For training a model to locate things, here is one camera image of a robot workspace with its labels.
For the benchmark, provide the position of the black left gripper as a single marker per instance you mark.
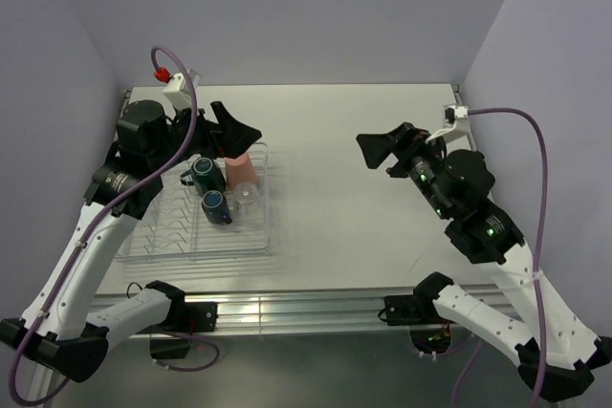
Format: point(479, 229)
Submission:
point(229, 139)

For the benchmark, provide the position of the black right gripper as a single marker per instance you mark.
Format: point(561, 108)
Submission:
point(405, 139)

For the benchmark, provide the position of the pink plastic tumbler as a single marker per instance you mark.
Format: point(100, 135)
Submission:
point(240, 170)

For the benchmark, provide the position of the dark green ceramic mug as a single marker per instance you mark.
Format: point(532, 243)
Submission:
point(204, 175)

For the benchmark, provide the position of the large clear glass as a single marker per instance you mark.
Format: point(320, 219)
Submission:
point(248, 205)

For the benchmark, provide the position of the dark blue ceramic cup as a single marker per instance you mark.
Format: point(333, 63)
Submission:
point(215, 207)

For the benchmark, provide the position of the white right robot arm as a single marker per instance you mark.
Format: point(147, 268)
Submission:
point(552, 350)

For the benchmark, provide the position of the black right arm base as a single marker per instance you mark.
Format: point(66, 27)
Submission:
point(430, 334)

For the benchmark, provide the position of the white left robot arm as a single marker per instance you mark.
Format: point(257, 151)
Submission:
point(58, 330)

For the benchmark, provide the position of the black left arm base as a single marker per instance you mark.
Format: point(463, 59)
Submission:
point(170, 343)

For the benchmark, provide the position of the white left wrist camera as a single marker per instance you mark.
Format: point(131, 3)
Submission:
point(175, 89)

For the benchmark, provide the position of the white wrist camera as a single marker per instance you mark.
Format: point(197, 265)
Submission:
point(175, 89)
point(456, 125)

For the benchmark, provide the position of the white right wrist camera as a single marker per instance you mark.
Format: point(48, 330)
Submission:
point(456, 125)

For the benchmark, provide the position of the aluminium front rail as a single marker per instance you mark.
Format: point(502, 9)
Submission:
point(298, 311)

